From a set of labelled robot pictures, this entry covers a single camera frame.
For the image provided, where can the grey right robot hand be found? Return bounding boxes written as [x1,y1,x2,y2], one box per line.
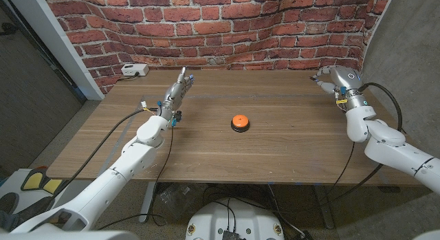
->
[311,65,369,112]

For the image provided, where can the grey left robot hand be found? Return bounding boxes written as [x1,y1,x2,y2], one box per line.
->
[157,66,195,122]

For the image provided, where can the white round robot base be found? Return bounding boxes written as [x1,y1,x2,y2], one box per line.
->
[185,197,285,240]

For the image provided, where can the orange button black base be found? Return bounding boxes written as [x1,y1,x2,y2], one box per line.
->
[230,114,251,133]

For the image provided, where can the white power strip box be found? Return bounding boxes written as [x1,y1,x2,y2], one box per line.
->
[120,63,150,77]

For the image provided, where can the red brick printed backdrop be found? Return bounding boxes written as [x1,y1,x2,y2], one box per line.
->
[43,0,395,96]

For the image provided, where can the clear plastic bag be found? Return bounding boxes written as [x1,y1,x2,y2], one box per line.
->
[157,183,199,217]

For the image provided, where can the grey metal table leg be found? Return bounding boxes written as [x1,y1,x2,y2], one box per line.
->
[139,181,158,223]
[312,184,336,230]

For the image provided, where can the dark perforated panel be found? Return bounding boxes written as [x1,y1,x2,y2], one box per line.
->
[0,0,87,175]

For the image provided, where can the white mat yellow black shapes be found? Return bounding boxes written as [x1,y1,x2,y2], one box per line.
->
[0,166,85,217]

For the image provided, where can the white robot torso edge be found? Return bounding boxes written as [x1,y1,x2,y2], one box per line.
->
[0,230,138,240]

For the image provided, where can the person leg in jeans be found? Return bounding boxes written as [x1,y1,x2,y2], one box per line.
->
[0,195,52,232]

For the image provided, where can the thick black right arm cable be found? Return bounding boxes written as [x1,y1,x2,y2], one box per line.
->
[274,82,404,215]

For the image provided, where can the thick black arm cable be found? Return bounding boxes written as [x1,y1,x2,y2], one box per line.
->
[51,107,162,199]
[274,82,404,215]

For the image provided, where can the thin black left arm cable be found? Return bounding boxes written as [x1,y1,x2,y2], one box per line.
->
[147,125,175,227]

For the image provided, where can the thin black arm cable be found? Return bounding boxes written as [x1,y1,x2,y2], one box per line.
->
[147,125,175,227]
[324,140,356,198]

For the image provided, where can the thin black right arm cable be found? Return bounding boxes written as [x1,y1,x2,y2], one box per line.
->
[324,140,356,198]

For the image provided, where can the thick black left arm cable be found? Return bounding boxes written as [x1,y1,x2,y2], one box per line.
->
[51,107,162,199]

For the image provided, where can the white post beside backdrop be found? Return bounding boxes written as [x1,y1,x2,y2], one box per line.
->
[5,0,106,100]

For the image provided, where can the black floor cables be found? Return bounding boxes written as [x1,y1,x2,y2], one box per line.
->
[202,184,312,239]

